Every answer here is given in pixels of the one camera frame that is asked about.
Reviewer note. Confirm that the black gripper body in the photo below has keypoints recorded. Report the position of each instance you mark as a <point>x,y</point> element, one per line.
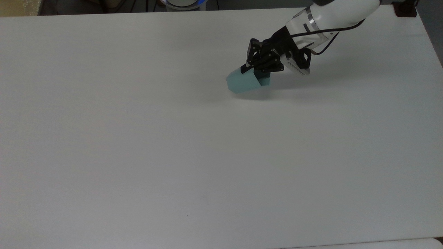
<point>277,45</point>

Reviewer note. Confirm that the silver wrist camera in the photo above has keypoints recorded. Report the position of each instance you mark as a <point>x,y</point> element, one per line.
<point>295,65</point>

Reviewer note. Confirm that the black table clamp stand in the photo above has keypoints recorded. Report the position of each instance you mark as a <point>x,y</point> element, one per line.
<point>405,9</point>

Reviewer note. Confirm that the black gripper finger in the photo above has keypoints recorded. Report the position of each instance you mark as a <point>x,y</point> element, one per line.
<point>254,48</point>
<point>271,68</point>

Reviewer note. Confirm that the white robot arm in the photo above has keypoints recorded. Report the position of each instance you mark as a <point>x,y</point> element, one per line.
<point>332,15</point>

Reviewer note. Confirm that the yellowish fabric item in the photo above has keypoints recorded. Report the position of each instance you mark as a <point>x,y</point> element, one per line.
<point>19,7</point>

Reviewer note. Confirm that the teal block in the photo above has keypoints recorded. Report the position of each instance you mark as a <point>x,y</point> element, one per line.
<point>244,83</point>

